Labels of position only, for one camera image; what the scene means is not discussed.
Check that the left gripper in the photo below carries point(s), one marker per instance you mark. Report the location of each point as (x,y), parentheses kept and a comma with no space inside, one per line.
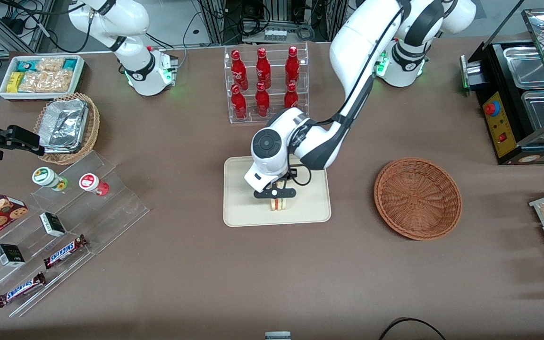
(291,174)

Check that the layered sandwich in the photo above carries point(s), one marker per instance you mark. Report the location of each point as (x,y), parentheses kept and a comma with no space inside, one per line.
(280,205)

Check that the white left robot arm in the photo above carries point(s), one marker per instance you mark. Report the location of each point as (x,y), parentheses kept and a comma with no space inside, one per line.
(352,47)

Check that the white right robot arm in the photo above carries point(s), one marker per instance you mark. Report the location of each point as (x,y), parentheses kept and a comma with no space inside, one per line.
(135,66)

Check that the cream rectangular tray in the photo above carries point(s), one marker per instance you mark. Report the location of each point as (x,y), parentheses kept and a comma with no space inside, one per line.
(243,212)

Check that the silver foil tray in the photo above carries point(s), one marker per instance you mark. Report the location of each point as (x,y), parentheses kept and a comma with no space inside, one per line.
(64,125)

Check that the light wicker basket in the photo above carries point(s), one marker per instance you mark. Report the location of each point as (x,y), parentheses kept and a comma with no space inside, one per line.
(93,127)

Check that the brown round wicker basket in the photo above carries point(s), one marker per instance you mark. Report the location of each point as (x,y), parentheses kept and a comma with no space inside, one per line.
(418,198)

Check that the green-lidded sunflower jar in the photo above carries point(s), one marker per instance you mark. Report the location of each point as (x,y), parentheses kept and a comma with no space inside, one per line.
(45,176)

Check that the yellow snack packet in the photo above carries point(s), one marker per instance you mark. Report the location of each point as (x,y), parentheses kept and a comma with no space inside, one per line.
(13,81)

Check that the clear peanut snack bag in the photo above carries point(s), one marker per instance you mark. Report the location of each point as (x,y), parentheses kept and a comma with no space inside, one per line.
(45,81)
(50,64)

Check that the clear acrylic bottle rack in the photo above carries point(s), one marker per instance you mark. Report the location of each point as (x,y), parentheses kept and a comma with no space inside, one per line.
(276,118)

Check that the teal snack packet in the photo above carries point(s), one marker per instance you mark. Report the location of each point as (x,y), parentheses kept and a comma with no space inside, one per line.
(70,63)
(29,65)

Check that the red-lidded jar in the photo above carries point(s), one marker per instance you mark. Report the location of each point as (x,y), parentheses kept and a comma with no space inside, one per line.
(91,182)

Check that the small black box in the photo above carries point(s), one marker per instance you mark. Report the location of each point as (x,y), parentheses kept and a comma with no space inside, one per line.
(10,255)
(52,224)

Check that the red cola bottle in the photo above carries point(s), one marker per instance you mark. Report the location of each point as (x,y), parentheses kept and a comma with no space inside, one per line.
(293,61)
(263,63)
(238,66)
(238,101)
(291,97)
(262,99)

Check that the white snack bin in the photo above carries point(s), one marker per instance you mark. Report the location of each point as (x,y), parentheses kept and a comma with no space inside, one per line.
(80,71)

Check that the brown Snickers bar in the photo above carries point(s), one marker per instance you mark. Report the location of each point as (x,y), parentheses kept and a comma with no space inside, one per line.
(21,289)
(65,251)

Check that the clear acrylic stepped display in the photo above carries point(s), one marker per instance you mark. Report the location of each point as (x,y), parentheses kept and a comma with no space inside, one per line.
(116,203)

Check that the small grey device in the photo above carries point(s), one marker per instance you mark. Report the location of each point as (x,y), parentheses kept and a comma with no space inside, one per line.
(277,336)

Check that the white power strip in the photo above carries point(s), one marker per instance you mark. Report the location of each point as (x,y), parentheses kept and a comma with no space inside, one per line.
(276,34)

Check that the red emergency stop button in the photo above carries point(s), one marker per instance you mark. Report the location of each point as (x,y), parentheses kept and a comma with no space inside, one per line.
(491,109)

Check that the black food warmer machine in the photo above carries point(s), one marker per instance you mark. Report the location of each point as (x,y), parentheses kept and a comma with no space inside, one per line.
(503,137)

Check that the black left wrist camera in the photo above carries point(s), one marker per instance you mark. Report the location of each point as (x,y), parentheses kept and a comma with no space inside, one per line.
(288,175)

